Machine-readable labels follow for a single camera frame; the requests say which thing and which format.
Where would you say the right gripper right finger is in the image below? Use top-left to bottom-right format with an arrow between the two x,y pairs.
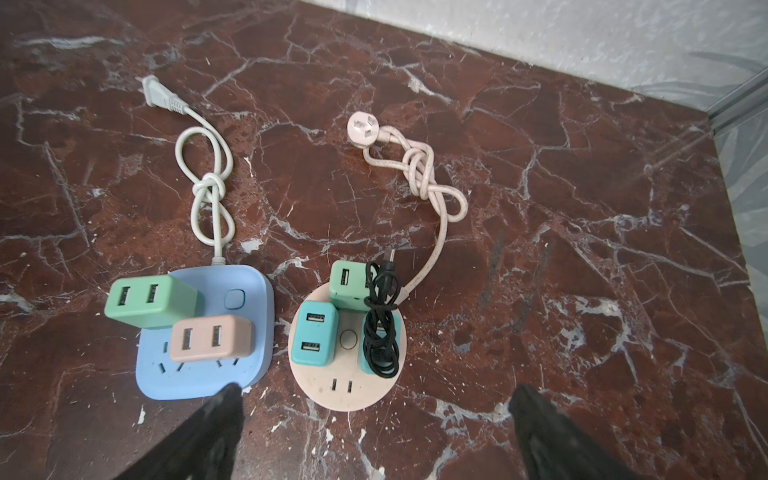
508,384 -> 638,480

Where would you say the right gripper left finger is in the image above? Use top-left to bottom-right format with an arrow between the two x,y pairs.
118,383 -> 244,479

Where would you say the pink cube charger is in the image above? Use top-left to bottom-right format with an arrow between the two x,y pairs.
169,314 -> 255,363

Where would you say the teal green cube charger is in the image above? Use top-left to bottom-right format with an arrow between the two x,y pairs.
291,301 -> 339,367

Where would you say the black usb cable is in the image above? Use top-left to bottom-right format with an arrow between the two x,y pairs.
362,260 -> 402,379

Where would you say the light green cube charger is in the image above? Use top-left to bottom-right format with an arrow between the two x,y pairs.
329,260 -> 370,312

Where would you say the pink round power strip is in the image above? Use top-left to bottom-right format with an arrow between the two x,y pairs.
288,283 -> 398,412

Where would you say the blue square power strip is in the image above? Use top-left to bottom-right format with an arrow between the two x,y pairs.
136,265 -> 275,400

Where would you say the pink power strip cable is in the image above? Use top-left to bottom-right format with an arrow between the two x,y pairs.
346,110 -> 470,301

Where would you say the aluminium frame rail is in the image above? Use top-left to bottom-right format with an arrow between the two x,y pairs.
707,69 -> 768,136

